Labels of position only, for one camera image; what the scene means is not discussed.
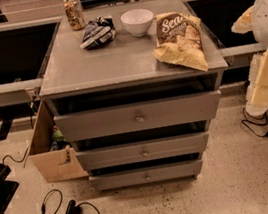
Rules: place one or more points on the cardboard box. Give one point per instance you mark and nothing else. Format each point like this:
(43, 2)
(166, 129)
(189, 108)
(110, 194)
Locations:
(54, 166)

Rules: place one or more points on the green bottle in box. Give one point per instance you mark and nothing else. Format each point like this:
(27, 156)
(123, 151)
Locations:
(57, 135)

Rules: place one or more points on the grey drawer cabinet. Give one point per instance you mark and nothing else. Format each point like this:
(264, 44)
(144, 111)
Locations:
(121, 73)

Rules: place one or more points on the grey top drawer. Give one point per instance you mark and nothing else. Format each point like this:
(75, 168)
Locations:
(139, 116)

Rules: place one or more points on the grey drawer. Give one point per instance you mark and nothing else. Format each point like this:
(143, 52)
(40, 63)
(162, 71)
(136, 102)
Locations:
(143, 151)
(139, 116)
(153, 175)

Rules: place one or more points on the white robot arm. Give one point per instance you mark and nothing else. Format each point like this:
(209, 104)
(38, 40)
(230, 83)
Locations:
(255, 19)

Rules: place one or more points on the grey bottom drawer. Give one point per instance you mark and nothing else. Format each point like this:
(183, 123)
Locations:
(153, 175)

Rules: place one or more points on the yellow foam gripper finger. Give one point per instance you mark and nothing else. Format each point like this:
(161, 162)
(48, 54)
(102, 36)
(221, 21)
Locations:
(257, 91)

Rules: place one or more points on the yellow sea salt chip bag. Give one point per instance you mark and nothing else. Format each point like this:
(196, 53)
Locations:
(179, 40)

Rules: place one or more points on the gold soda can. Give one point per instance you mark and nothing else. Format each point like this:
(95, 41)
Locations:
(74, 14)

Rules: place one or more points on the white ceramic bowl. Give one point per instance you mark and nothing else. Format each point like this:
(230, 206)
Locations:
(137, 22)

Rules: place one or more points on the dark crumpled snack bag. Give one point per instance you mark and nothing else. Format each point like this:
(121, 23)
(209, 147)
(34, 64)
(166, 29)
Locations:
(98, 32)

